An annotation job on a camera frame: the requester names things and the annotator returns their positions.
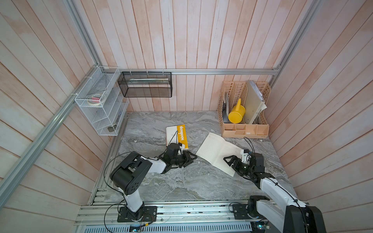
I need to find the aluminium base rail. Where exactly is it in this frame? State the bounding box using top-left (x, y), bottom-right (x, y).
top-left (72, 200), bottom-right (274, 233)

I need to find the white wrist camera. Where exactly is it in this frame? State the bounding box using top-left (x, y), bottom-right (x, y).
top-left (241, 149), bottom-right (252, 164)
top-left (178, 143), bottom-right (187, 154)

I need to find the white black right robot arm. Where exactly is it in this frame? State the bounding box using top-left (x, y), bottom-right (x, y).
top-left (224, 150), bottom-right (326, 233)

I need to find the white wire mesh shelf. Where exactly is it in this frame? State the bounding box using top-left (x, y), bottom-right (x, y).
top-left (75, 66), bottom-right (128, 136)

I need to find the beige plastic desk organizer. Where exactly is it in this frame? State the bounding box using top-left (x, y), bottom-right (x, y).
top-left (217, 81), bottom-right (271, 138)

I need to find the black mesh wall basket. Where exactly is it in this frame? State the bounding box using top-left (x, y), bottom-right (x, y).
top-left (118, 71), bottom-right (173, 98)

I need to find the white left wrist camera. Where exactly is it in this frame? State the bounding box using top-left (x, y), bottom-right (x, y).
top-left (178, 143), bottom-right (187, 154)

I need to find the tape roll on shelf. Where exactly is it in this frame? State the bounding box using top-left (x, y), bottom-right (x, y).
top-left (87, 93), bottom-right (106, 106)

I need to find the yellow plastic watering can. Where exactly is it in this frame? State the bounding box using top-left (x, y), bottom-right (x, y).
top-left (228, 99), bottom-right (246, 124)

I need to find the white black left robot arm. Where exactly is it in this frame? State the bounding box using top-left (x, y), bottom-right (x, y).
top-left (109, 143), bottom-right (198, 214)

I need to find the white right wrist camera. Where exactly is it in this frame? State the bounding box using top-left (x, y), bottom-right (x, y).
top-left (241, 149), bottom-right (252, 164)

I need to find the grey book in organizer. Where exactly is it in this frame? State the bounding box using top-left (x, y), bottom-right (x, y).
top-left (222, 93), bottom-right (230, 123)

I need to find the horizontal aluminium wall rail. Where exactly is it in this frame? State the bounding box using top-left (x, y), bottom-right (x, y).
top-left (119, 68), bottom-right (279, 75)

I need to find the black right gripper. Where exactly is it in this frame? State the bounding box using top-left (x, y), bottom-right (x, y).
top-left (224, 155), bottom-right (254, 177)

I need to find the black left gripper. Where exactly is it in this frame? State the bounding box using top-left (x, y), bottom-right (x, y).
top-left (171, 150), bottom-right (198, 168)

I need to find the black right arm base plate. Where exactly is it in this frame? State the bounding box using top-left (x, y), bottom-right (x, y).
top-left (230, 203), bottom-right (262, 220)

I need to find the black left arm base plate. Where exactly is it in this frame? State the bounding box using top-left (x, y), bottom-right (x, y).
top-left (117, 206), bottom-right (158, 222)

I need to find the beige folder in organizer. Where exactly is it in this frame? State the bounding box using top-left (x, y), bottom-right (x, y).
top-left (243, 80), bottom-right (267, 124)

